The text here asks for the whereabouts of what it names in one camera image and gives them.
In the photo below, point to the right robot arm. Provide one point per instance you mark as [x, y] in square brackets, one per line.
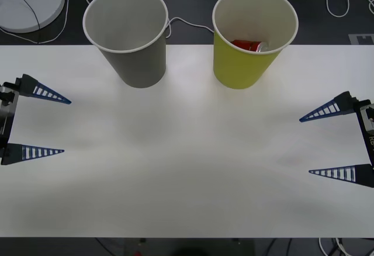
[368, 118]

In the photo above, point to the grey plastic waste bin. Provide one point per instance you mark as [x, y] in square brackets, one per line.
[140, 66]

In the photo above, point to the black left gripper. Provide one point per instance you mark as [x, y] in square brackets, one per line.
[4, 130]

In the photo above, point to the red drink can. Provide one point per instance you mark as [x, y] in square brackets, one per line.
[248, 45]

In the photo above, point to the yellow-green plastic waste bin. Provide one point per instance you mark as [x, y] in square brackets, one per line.
[236, 69]

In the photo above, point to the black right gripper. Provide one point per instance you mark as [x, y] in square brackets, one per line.
[368, 148]

